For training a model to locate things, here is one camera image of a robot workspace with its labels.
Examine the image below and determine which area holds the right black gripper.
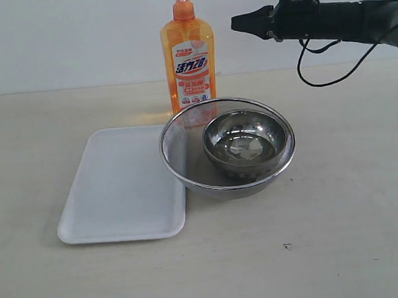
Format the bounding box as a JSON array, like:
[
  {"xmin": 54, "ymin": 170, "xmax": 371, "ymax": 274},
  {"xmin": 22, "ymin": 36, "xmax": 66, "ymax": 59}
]
[{"xmin": 231, "ymin": 0, "xmax": 320, "ymax": 43}]

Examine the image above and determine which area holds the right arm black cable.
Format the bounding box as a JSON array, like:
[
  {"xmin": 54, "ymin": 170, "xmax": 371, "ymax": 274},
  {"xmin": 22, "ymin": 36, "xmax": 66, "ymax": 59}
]
[{"xmin": 293, "ymin": 19, "xmax": 398, "ymax": 89}]

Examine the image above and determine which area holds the white rectangular plastic tray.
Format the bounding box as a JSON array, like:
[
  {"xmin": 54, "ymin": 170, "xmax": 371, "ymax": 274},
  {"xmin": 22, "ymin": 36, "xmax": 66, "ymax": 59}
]
[{"xmin": 57, "ymin": 125, "xmax": 186, "ymax": 245}]

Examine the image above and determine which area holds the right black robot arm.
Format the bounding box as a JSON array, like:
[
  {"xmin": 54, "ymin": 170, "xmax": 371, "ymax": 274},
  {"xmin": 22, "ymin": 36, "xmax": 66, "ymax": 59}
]
[{"xmin": 231, "ymin": 0, "xmax": 398, "ymax": 47}]

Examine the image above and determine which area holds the steel mesh strainer basket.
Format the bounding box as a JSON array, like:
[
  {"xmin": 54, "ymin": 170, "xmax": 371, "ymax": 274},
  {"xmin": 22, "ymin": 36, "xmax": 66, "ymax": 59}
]
[{"xmin": 159, "ymin": 97, "xmax": 296, "ymax": 200}]

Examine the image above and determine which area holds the small stainless steel bowl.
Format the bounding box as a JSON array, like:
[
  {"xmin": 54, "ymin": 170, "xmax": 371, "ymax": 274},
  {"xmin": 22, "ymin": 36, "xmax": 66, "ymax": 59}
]
[{"xmin": 202, "ymin": 109, "xmax": 293, "ymax": 178}]

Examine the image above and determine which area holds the orange dish soap bottle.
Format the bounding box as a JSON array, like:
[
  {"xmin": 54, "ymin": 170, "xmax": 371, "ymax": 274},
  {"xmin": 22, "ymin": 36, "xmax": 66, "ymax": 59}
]
[{"xmin": 159, "ymin": 0, "xmax": 217, "ymax": 114}]

